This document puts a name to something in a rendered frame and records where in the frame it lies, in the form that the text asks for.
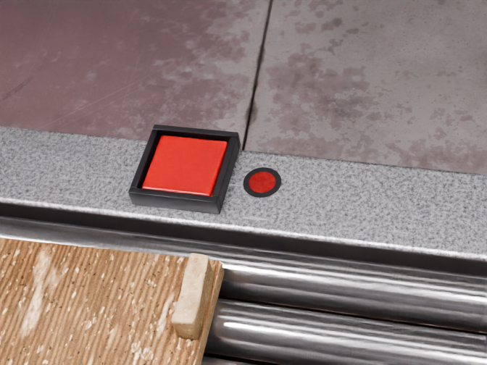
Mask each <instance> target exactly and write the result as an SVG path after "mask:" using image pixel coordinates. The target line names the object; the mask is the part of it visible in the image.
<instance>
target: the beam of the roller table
mask: <svg viewBox="0 0 487 365"><path fill-rule="evenodd" d="M147 142H148V141H147V140H134V139H127V138H113V137H105V136H97V135H84V134H76V133H62V132H54V131H47V130H33V129H25V128H18V127H4V126H0V215H1V216H7V217H18V218H24V219H35V220H41V221H47V222H58V223H65V224H71V225H82V226H88V227H99V228H105V229H111V230H122V231H128V232H139V233H145V234H151V235H162V236H168V237H174V238H185V239H192V240H203V241H209V242H215V243H226V244H232V245H238V246H249V247H255V248H266V249H273V250H279V251H290V252H296V253H307V254H313V255H319V256H330V257H336V258H342V259H353V260H360V261H371V262H377V263H383V264H394V265H400V266H406V267H417V268H423V269H434V270H441V271H447V272H458V273H464V274H475V275H480V276H487V175H483V174H475V173H468V172H454V171H446V170H439V169H425V168H417V167H403V166H396V165H388V164H374V163H367V162H359V161H345V160H337V159H324V158H316V157H308V156H294V155H287V154H272V153H265V152H257V151H243V150H239V152H238V156H237V159H236V163H235V166H234V168H233V173H232V175H231V178H230V182H229V185H228V189H227V192H226V194H225V199H224V201H223V204H222V208H221V211H220V214H208V213H201V212H195V211H183V210H177V209H165V208H158V207H152V206H140V205H133V204H132V202H131V199H130V196H129V194H128V191H129V189H130V186H131V183H132V181H133V178H134V176H135V173H136V170H137V168H138V165H139V163H140V160H141V157H142V155H143V152H144V149H145V147H146V144H147ZM260 167H268V168H271V169H274V170H275V171H276V172H278V174H279V175H280V177H281V186H280V188H279V190H278V191H277V192H276V193H274V194H273V195H271V196H268V197H265V198H257V197H253V196H250V195H249V194H248V193H247V192H246V191H245V190H244V185H243V182H244V178H245V176H246V175H247V174H248V173H249V172H250V171H252V170H253V169H256V168H260Z"/></svg>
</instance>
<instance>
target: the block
mask: <svg viewBox="0 0 487 365"><path fill-rule="evenodd" d="M213 278H214V272H213V271H212V268H211V264H210V260H209V257H208V256H206V255H203V254H199V253H191V254H190V256H189V259H188V263H187V266H186V270H185V274H184V277H183V283H182V287H181V292H180V297H179V299H178V304H177V306H176V308H175V311H174V314H173V315H172V319H171V322H172V325H173V327H174V329H175V332H176V334H177V336H178V337H181V338H184V339H189V340H197V339H198V338H199V334H200V331H201V326H202V322H203V318H204V312H205V309H206V307H207V304H208V301H209V297H210V293H211V289H212V282H213Z"/></svg>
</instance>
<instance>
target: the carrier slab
mask: <svg viewBox="0 0 487 365"><path fill-rule="evenodd" d="M188 259H189V258H188V257H181V256H168V255H161V254H153V253H140V252H133V251H120V250H113V249H106V248H93V247H85V246H73V245H65V244H58V243H45V242H38V241H31V240H18V239H11V238H0V365H201V361H202V358H203V355H204V349H205V347H206V344H207V338H208V335H209V330H210V327H211V323H212V318H213V315H214V312H215V307H216V304H217V299H218V295H219V292H220V287H221V284H222V279H223V276H224V269H223V265H222V262H221V261H215V260H210V264H211V268H212V271H213V272H214V278H213V282H212V289H211V293H210V297H209V301H208V304H207V307H206V309H205V312H204V318H203V322H202V326H201V331H200V334H199V338H198V339H197V340H189V339H184V338H181V337H178V336H177V334H176V332H175V329H174V327H173V325H172V322H171V319H172V315H173V314H174V311H175V308H176V306H177V304H178V299H179V297H180V292H181V287H182V283H183V277H184V274H185V270H186V266H187V263H188Z"/></svg>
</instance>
